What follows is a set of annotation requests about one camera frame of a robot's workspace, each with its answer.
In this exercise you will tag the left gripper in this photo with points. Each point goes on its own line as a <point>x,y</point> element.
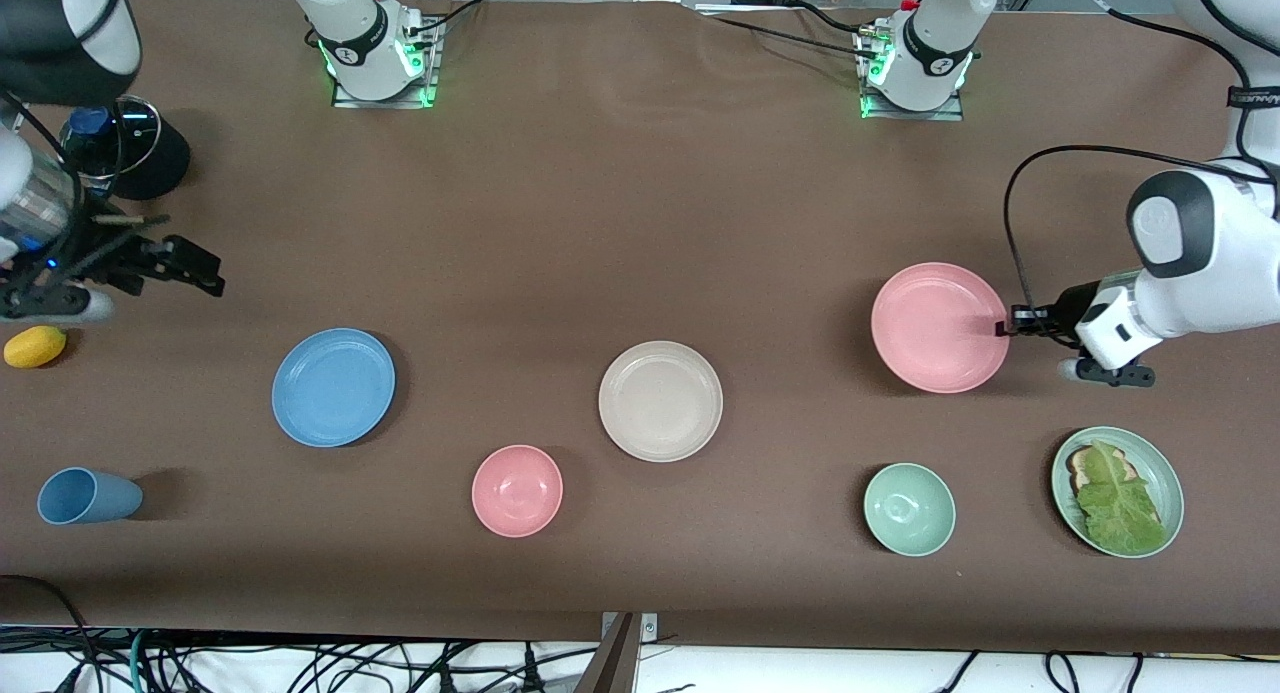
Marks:
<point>1068,309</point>

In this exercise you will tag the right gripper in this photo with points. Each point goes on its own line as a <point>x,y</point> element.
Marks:
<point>112,256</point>

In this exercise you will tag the pink plate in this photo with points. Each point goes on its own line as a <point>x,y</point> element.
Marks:
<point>935,328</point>

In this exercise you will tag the blue plate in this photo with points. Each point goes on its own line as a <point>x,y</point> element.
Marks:
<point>333,387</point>

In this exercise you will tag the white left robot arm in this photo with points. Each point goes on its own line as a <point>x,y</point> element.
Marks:
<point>1200,243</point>

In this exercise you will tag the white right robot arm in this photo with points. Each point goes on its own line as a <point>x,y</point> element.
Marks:
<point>350,23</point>

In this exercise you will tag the black pot with glass lid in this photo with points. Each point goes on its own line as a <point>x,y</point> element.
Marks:
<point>160,153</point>

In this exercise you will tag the toast bread slice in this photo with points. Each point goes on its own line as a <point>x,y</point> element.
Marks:
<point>1080,465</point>

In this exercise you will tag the bottle with blue cap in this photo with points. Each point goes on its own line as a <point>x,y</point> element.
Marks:
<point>88,123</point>

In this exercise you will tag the yellow lemon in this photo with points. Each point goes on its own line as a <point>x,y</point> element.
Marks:
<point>35,346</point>

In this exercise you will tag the green lettuce leaf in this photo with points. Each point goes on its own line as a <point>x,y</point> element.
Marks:
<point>1118,498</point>

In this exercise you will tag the green plate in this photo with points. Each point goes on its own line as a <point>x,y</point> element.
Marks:
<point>1170,473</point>

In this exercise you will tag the green bowl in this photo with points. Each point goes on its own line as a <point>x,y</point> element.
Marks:
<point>909,509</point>

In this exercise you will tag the blue cup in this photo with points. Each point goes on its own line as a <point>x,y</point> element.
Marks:
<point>88,496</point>

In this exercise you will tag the beige plate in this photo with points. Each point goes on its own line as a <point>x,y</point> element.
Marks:
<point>660,401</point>

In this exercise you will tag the pink bowl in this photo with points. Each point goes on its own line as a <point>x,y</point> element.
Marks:
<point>517,491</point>

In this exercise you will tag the brown table cover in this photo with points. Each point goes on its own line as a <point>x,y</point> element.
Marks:
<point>600,223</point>

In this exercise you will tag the brown wooden beam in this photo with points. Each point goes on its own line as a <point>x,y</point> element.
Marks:
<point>612,663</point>

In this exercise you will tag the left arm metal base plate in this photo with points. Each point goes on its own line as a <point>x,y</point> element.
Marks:
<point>955,105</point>

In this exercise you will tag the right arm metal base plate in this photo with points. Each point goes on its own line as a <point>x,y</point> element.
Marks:
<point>428,63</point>

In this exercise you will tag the metal table bracket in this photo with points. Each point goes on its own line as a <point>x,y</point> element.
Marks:
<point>648,628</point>

